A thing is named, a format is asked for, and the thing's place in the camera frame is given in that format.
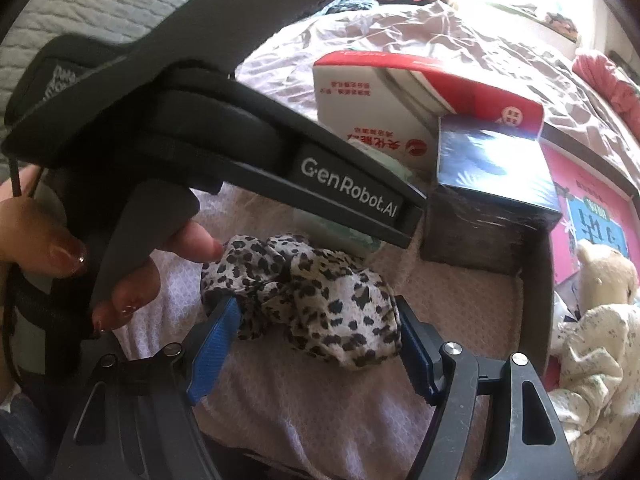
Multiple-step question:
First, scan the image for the dark blue box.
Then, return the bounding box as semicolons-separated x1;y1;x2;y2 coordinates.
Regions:
420;114;562;276

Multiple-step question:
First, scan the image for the green printed tissue pack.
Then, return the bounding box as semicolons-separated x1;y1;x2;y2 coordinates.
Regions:
292;137;417;257

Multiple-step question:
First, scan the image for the black framed pink tray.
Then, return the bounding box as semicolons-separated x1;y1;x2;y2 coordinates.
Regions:
515;125;640;396

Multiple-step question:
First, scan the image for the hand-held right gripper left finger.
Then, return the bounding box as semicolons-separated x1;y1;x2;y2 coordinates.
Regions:
52;295;246;480

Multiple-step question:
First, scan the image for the red and white carton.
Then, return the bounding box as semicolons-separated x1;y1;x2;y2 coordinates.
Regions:
312;50;545;171

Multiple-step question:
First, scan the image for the cream plush bear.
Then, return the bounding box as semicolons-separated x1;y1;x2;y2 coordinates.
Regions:
575;237;640;311

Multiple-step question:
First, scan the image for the white floral cloth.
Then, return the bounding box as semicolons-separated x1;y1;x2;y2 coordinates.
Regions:
547;302;640;476

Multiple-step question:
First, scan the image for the leopard print cloth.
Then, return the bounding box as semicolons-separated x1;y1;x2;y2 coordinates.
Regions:
200;233;403;372

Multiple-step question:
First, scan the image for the pink quilt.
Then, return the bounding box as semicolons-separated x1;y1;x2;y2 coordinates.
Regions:
572;50;640;116

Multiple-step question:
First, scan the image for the person's left hand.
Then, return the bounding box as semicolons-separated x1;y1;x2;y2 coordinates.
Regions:
0;194;226;333

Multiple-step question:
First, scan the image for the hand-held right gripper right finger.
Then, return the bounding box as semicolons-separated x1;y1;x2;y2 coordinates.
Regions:
395;296;581;480

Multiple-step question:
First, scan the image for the grey quilted headboard cover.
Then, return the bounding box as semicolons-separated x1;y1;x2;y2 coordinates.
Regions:
0;0;311;171

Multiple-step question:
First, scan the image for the heap of mixed clothes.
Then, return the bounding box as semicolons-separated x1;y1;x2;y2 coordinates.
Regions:
542;10;583;41

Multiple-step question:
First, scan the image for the lilac printed bedspread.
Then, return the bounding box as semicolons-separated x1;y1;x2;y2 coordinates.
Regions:
115;0;640;461

